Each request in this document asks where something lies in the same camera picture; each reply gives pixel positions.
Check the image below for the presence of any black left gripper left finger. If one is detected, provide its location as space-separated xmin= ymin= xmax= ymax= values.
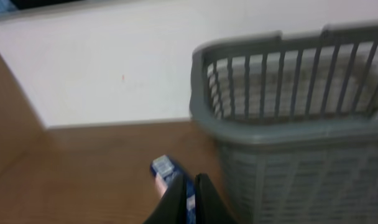
xmin=144 ymin=174 xmax=187 ymax=224

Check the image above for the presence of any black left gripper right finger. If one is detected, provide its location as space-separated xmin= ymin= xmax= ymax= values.
xmin=195 ymin=174 xmax=237 ymax=224

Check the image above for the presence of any grey plastic basket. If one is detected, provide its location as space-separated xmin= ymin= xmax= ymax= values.
xmin=190 ymin=22 xmax=378 ymax=223

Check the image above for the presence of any blue toothpaste box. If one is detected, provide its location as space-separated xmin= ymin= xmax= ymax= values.
xmin=145 ymin=155 xmax=196 ymax=224

